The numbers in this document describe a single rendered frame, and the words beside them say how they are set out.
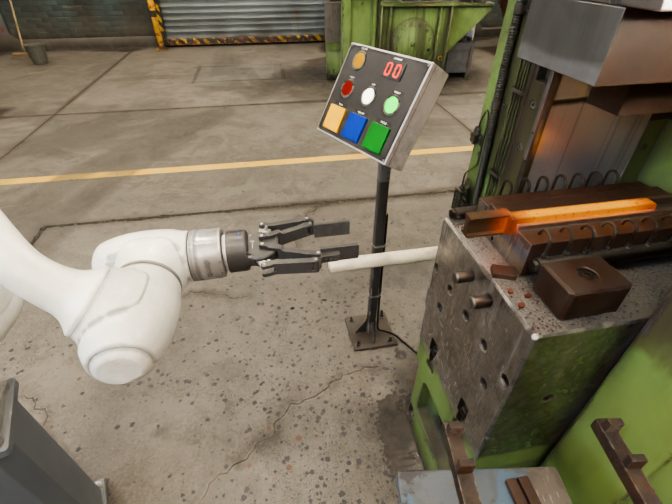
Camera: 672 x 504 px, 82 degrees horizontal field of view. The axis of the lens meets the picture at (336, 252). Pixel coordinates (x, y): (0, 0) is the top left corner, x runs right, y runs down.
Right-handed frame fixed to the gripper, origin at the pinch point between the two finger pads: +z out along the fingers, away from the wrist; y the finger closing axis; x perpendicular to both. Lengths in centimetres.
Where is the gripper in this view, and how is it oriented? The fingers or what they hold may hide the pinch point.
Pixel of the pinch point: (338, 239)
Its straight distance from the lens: 71.4
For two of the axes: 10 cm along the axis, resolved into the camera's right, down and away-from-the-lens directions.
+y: 1.8, 6.1, -7.7
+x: 0.0, -7.9, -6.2
